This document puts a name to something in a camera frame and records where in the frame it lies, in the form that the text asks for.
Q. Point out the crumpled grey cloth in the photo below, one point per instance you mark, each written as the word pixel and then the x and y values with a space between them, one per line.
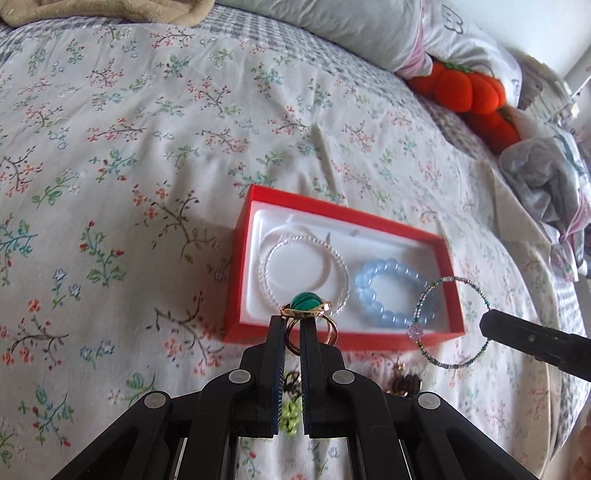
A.
pixel 540 180

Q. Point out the yellow-green bead jewelry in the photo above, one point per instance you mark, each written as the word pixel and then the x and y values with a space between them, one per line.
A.
pixel 291 413

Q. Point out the grey pillow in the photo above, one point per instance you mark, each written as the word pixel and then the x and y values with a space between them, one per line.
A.
pixel 332 27

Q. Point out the beige blanket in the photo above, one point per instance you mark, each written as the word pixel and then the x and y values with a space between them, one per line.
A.
pixel 115 11

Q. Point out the red jewelry box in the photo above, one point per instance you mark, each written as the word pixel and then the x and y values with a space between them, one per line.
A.
pixel 240 286

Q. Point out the dark brown gold jewelry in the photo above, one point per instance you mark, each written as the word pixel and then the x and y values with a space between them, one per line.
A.
pixel 407 385

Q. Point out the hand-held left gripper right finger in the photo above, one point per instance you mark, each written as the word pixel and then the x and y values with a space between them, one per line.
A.
pixel 306 355

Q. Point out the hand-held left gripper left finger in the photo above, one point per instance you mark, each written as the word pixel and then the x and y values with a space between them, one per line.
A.
pixel 277 355

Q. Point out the floral bedsheet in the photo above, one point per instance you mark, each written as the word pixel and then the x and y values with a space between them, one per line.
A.
pixel 138 161

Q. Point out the white printed pillow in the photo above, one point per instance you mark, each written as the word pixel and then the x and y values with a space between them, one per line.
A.
pixel 466 41

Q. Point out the orange pumpkin plush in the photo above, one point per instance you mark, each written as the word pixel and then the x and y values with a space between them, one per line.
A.
pixel 496 131
pixel 457 87

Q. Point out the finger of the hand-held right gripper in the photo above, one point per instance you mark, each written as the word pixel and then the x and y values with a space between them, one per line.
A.
pixel 531 340

